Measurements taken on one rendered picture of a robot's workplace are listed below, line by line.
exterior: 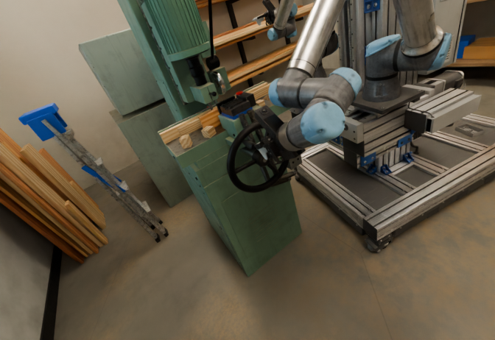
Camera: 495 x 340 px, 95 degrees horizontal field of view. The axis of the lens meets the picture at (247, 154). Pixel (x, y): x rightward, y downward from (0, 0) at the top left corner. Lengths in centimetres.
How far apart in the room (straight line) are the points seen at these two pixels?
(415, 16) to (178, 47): 76
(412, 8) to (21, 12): 321
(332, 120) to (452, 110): 84
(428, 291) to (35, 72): 363
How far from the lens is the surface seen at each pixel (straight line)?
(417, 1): 86
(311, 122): 44
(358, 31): 128
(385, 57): 107
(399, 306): 142
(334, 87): 52
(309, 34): 67
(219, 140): 95
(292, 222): 148
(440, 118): 120
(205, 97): 102
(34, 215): 221
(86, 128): 339
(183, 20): 96
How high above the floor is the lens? 127
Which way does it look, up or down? 31 degrees down
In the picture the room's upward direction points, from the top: 19 degrees counter-clockwise
